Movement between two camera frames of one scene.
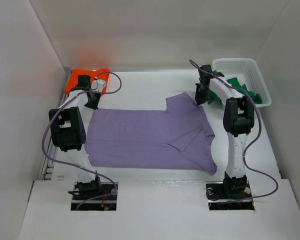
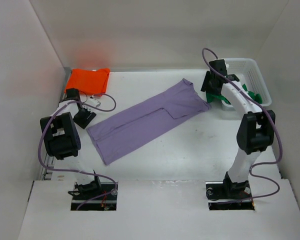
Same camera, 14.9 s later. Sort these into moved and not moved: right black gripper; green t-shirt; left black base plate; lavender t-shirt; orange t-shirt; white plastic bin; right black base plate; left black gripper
Moved: lavender t-shirt; right black gripper; left black gripper
Not moved: white plastic bin; left black base plate; orange t-shirt; right black base plate; green t-shirt
